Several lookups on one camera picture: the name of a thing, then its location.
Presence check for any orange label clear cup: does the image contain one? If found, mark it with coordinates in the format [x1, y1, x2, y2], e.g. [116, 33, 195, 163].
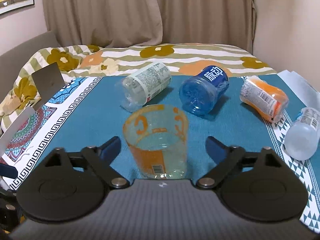
[123, 104, 189, 179]

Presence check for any blue plastic cup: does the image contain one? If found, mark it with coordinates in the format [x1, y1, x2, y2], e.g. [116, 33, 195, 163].
[179, 65, 229, 116]

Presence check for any orange cup with white label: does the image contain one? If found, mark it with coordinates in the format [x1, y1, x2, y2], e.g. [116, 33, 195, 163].
[240, 76, 289, 123]

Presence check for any small frosted white cup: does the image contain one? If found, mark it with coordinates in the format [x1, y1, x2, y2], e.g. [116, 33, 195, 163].
[284, 107, 319, 161]

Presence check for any white label clear cup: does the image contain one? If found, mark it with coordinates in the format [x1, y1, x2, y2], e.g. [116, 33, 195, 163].
[116, 62, 171, 113]

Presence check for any teal patterned mat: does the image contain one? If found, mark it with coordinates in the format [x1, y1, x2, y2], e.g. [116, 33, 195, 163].
[3, 74, 319, 232]

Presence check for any floral striped bedspread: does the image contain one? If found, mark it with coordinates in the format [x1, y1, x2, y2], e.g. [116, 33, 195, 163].
[1, 43, 276, 133]

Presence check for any grey headboard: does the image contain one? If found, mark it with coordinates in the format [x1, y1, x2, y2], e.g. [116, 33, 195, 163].
[0, 31, 60, 101]

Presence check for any beige curtain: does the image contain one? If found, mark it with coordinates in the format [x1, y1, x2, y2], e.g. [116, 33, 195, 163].
[43, 0, 255, 51]

